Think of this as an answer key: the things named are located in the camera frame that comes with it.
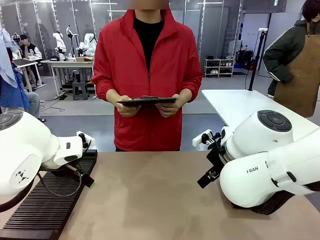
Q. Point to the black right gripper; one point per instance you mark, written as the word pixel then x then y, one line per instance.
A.
pixel 217 157

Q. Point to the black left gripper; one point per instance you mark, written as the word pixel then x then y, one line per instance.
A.
pixel 66 171

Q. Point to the black clipboard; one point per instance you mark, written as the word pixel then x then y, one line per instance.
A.
pixel 147 101

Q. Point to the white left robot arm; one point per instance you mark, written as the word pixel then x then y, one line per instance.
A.
pixel 25 150

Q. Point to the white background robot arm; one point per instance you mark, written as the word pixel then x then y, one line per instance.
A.
pixel 87 42
pixel 59 42

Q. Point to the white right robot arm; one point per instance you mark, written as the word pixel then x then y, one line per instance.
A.
pixel 260 170

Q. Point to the person's left forearm red sleeve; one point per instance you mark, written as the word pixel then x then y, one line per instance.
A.
pixel 192 86

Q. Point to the person's right forearm red sleeve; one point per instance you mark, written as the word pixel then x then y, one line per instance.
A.
pixel 102 87

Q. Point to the black slotted PCB rack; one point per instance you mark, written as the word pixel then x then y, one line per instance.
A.
pixel 37 215

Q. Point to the person's right hand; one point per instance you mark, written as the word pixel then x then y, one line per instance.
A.
pixel 125 111

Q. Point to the person's left hand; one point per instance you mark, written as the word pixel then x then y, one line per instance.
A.
pixel 170 110

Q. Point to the black plastic tray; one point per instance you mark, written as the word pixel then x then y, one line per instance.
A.
pixel 240 206

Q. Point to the person in red jacket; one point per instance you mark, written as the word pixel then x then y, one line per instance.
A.
pixel 147 125

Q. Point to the white side table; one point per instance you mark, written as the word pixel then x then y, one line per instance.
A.
pixel 240 105

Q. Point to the grey step stool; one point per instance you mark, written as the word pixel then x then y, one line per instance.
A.
pixel 80 90

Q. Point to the seated person grey trousers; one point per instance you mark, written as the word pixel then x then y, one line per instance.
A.
pixel 35 102

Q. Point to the wooden shoe shelf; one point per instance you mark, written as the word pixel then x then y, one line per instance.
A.
pixel 219 67

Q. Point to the person in blue shirt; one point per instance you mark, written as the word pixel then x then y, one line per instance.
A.
pixel 12 92

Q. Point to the white background workbench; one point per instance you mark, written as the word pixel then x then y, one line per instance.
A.
pixel 67 62

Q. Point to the cardboard box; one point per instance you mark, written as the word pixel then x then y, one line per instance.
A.
pixel 84 59

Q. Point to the black box with white print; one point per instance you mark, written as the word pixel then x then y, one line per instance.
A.
pixel 54 59

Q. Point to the black bags pile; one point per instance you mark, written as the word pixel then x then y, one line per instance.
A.
pixel 246 60

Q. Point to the black pole stand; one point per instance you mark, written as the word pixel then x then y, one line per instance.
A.
pixel 256 60

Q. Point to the white background desk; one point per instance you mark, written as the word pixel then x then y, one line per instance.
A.
pixel 25 62

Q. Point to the seated person black white jacket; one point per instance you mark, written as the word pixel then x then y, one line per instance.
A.
pixel 30 50

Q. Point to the thin white background robot stand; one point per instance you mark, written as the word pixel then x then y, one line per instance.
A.
pixel 70 37

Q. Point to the person in brown apron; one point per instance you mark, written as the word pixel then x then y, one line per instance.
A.
pixel 297 62

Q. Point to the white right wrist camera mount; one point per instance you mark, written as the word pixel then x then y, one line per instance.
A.
pixel 201 140

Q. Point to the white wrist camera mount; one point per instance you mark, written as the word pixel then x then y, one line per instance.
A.
pixel 201 140
pixel 88 140

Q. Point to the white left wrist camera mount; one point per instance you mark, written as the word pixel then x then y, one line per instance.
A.
pixel 88 140

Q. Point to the dark wall monitor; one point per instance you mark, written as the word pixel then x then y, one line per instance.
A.
pixel 265 5

